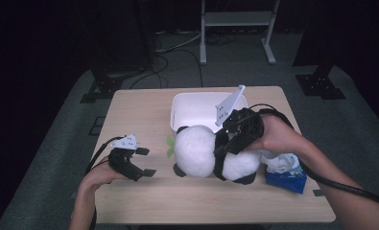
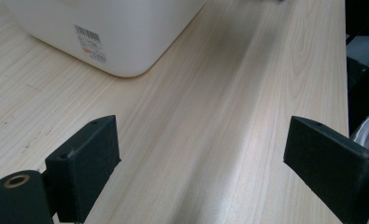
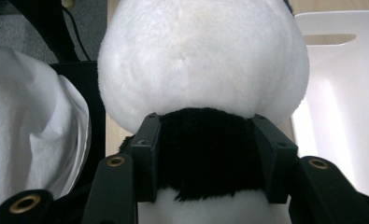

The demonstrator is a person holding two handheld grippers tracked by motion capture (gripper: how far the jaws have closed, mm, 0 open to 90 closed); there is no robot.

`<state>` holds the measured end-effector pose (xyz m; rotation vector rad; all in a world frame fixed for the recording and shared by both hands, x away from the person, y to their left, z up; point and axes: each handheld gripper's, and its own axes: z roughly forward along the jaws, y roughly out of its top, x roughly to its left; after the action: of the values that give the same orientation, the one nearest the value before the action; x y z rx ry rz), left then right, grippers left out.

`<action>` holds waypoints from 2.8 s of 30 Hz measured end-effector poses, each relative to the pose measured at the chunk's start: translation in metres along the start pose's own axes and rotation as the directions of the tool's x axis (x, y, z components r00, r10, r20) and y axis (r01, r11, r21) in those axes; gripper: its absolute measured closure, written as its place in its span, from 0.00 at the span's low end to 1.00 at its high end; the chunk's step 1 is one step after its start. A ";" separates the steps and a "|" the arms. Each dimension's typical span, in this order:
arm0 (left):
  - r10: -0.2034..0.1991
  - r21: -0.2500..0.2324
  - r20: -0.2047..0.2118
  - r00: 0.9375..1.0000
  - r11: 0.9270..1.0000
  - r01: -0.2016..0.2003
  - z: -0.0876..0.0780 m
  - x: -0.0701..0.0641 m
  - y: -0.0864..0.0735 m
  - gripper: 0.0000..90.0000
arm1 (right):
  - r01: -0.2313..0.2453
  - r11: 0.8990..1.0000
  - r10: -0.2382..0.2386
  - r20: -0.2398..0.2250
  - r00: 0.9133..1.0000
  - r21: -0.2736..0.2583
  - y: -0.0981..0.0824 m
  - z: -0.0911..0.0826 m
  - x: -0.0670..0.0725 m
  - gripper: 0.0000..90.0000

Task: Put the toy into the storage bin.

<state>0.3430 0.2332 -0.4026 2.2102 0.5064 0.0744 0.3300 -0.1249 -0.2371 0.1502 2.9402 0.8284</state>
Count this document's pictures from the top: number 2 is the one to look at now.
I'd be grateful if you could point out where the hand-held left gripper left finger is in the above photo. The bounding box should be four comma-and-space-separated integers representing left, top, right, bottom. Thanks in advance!
45, 115, 122, 224

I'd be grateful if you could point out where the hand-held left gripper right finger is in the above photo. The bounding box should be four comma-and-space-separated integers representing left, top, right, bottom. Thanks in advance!
283, 116, 369, 224

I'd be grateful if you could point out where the white plastic bin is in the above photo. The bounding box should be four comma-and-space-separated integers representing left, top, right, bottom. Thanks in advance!
3, 0, 208, 78

